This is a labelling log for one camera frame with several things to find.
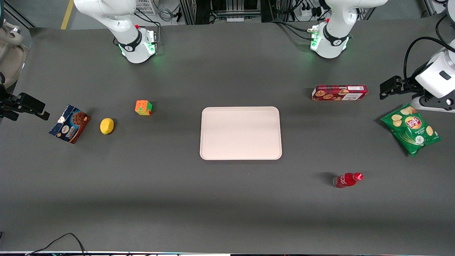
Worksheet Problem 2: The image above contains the blue chocolate cookie box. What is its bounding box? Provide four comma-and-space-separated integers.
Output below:
48, 104, 91, 144

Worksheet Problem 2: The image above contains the red cookie box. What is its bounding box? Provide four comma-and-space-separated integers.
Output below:
312, 84, 369, 102

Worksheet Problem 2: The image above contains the pale pink plastic tray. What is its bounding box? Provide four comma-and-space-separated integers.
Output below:
199, 106, 283, 161

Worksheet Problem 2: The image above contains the green chips bag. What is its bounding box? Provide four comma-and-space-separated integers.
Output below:
380, 103, 442, 158

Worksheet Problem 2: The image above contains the yellow lemon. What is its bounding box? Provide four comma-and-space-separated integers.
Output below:
100, 118, 115, 135

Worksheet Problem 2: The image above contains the red soda bottle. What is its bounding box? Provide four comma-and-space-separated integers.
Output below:
332, 172, 364, 189

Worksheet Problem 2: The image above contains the orange green puzzle cube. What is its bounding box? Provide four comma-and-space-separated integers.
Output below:
135, 100, 153, 116

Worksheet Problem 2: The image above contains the white power strip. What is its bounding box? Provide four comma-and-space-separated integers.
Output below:
297, 5, 314, 19

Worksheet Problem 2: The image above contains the white perforated basket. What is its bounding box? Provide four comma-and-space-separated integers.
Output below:
134, 0, 157, 16

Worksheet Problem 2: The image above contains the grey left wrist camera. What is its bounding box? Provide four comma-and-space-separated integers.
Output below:
410, 95, 455, 113

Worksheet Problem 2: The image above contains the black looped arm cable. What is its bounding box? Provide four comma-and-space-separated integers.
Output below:
403, 36, 455, 87

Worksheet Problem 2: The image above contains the black base power cable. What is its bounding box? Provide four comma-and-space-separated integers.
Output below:
272, 18, 320, 40

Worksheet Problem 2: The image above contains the thin black table-edge cable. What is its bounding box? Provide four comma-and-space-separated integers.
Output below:
24, 233, 86, 256

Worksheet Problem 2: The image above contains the grey coiled cable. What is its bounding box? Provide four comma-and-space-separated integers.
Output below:
157, 5, 176, 22

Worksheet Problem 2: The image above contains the aluminium frame rack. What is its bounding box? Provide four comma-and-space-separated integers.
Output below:
179, 0, 271, 26

